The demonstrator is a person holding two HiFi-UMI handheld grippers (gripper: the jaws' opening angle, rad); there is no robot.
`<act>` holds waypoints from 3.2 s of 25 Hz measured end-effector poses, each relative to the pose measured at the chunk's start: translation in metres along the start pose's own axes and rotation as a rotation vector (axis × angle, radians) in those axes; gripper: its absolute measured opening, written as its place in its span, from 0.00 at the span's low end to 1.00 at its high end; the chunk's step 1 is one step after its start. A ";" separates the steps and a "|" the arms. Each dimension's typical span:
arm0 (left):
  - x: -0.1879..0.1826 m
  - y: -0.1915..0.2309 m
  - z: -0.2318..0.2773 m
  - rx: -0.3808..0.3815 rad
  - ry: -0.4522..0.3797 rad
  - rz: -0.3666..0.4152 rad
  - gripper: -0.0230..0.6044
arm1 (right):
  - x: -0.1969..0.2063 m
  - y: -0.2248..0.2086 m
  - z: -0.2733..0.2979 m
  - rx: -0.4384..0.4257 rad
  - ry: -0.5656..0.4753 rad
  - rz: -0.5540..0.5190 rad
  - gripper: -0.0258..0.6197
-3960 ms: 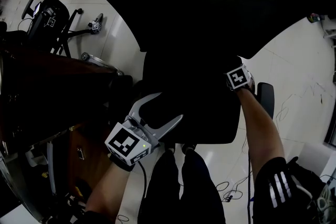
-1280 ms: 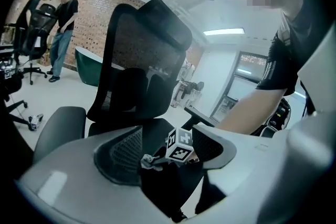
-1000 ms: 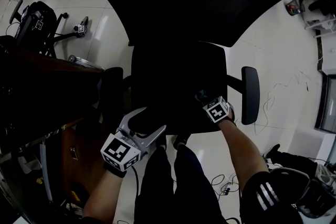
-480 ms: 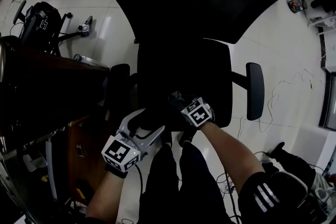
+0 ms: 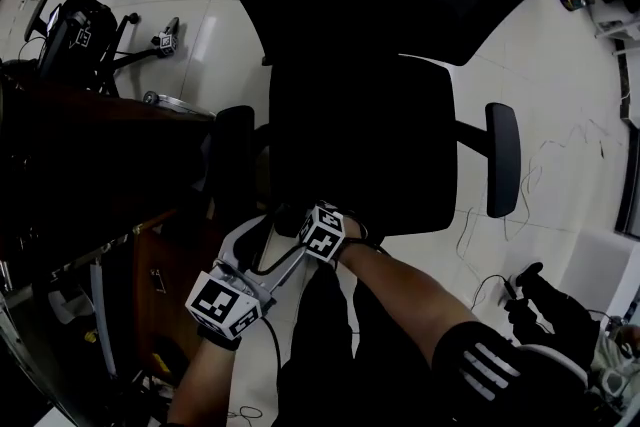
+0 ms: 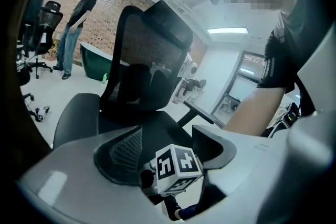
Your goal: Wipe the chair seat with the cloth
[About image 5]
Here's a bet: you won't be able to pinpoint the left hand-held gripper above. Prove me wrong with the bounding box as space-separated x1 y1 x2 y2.
184 213 314 341

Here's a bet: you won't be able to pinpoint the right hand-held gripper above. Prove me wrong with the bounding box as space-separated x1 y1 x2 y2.
297 199 348 265

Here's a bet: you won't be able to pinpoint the black office chair seat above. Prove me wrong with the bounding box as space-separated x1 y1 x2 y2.
267 54 459 239

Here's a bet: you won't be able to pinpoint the person's right forearm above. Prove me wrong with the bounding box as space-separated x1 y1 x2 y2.
333 239 481 366

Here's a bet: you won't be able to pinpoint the person's left forearm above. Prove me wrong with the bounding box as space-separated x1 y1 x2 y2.
167 337 236 426

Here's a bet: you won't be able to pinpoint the black chair armrest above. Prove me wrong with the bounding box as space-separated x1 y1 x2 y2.
212 104 271 216
454 101 523 220

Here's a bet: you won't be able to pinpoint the person's black trousers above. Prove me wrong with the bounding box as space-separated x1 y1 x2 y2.
274 259 441 427

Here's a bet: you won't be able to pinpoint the white slanted bar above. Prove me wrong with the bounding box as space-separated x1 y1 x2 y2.
89 259 119 379

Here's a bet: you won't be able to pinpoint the chrome wheeled cart base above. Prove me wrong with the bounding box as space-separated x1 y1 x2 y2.
142 89 216 119

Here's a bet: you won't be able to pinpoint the person's black shirt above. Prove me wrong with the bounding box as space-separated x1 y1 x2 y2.
430 319 551 427

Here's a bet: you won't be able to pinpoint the brown wooden cabinet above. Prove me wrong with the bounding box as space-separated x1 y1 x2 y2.
0 74 226 386

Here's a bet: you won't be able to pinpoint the white plastic container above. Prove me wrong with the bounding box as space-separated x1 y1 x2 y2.
47 287 96 326

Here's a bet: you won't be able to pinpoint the idle hand-held gripper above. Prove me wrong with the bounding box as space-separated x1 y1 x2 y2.
150 16 182 59
38 8 97 77

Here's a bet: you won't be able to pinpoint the black bag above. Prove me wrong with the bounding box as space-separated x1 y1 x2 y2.
503 261 602 372

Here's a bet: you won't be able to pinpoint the white cabinet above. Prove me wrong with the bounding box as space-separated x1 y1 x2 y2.
564 227 636 316

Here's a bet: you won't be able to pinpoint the black office chair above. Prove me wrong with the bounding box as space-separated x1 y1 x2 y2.
23 0 141 97

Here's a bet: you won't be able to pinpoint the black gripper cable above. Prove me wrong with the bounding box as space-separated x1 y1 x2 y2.
259 314 284 382

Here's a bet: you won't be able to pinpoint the black wrist strap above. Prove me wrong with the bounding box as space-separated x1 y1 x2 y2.
196 324 243 353

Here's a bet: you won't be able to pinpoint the thin black floor cable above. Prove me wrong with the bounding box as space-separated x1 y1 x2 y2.
455 162 545 262

